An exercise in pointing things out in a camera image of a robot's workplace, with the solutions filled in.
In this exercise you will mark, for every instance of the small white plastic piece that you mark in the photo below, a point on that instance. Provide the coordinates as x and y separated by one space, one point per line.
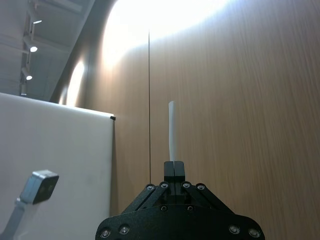
172 130

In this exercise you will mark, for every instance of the white panel board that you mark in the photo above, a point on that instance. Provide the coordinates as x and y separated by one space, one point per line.
57 160

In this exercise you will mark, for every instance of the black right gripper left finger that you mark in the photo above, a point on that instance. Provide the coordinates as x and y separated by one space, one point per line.
169 172

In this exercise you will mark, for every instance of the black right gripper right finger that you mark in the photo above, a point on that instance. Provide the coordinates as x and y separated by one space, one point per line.
179 172

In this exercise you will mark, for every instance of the ceiling spot lamp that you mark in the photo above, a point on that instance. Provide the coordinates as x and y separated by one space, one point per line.
32 48
37 22
28 76

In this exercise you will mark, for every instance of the small black panel clip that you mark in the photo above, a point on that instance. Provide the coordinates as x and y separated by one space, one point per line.
113 117

